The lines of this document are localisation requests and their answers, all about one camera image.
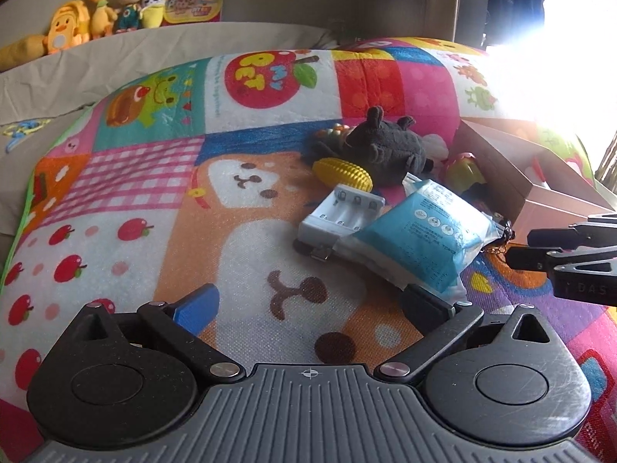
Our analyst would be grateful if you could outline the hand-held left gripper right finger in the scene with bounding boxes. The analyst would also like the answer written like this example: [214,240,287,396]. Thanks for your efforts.
[378,284,555,387]

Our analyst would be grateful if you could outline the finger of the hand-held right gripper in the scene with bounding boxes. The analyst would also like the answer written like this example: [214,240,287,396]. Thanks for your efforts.
[527,211,617,252]
[506,246,617,283]

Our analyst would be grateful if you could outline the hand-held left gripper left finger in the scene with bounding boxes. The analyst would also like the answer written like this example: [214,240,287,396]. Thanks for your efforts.
[72,284,246,384]

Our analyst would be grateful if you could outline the pink cardboard box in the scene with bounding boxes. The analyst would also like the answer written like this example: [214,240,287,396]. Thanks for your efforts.
[453,118,617,232]

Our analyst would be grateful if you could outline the blue wet wipes packet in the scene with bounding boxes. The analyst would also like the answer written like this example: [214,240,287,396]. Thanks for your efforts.
[332,174,497,300]

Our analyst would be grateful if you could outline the pink and green squishy toy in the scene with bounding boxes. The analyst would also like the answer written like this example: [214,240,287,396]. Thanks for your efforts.
[446,152,489,198]

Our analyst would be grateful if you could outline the white battery charger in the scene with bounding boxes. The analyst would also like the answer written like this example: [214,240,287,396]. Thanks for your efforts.
[296,184,386,261]

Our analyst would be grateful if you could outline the yellow corn toy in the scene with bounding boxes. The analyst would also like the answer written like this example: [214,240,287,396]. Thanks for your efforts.
[312,157,374,193]

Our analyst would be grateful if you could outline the dark grey plush toy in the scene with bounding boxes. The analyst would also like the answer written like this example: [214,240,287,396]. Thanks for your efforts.
[303,106,435,189]

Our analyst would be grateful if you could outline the red and white object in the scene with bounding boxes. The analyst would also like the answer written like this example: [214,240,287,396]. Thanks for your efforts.
[528,159,553,191]

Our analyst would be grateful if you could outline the colourful cartoon play mat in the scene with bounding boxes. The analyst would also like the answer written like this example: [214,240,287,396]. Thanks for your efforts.
[0,36,617,463]

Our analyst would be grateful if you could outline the dark curtain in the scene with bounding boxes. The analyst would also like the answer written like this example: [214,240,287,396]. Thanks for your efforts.
[458,0,550,54]

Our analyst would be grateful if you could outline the blue and yellow patterned item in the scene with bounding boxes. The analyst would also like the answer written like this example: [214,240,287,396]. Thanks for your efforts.
[0,118,51,152]

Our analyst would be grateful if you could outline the small green plant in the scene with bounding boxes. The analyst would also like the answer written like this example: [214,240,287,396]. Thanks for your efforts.
[328,17,358,50]

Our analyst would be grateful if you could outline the banana plush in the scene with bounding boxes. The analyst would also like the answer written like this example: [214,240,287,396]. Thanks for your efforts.
[140,0,167,30]

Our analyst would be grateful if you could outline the red picture book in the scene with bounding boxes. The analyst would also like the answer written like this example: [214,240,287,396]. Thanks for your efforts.
[161,0,226,27]

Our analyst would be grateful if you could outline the yellow duck plush backpack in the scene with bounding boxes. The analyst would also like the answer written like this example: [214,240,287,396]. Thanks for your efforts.
[46,2,92,56]

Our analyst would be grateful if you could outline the long yellow plush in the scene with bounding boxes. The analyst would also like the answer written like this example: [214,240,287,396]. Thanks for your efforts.
[0,34,51,72]

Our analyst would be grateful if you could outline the baby doll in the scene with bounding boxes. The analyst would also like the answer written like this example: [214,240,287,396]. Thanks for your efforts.
[113,0,145,34]

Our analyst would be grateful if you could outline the orange duck plush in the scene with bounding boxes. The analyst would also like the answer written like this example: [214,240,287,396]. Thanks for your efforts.
[87,0,119,39]

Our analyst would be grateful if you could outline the small keychain charm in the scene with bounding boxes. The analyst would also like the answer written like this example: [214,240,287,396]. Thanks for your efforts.
[492,219,519,257]

